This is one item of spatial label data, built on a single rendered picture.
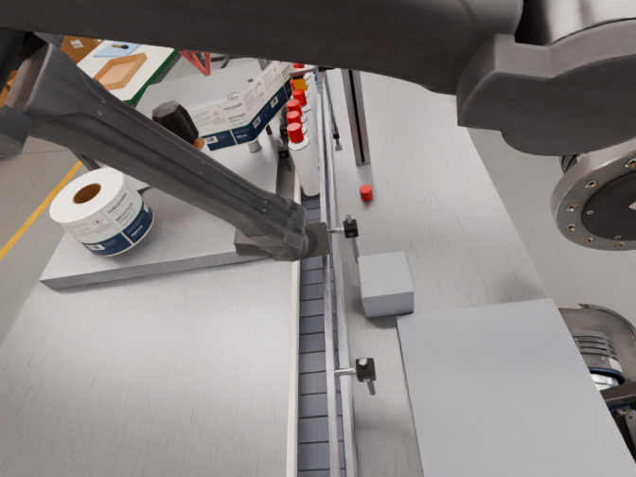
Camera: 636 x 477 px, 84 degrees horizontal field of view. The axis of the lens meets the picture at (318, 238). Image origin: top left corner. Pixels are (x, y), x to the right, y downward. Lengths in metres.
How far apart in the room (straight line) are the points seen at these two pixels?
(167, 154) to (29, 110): 0.11
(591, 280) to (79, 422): 1.88
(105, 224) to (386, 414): 0.80
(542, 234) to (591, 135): 1.82
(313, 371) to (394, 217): 0.45
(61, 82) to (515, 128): 0.31
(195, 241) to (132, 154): 0.65
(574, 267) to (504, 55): 1.81
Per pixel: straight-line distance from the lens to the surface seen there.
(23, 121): 0.34
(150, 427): 0.87
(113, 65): 2.70
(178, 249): 1.01
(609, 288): 1.97
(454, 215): 0.95
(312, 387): 0.70
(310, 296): 0.77
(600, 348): 1.32
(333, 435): 0.59
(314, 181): 0.93
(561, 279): 1.92
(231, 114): 1.13
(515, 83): 0.19
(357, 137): 1.04
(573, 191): 0.56
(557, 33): 0.21
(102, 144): 0.36
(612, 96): 0.22
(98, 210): 1.03
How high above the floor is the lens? 1.53
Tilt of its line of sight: 49 degrees down
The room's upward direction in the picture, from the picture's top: 19 degrees counter-clockwise
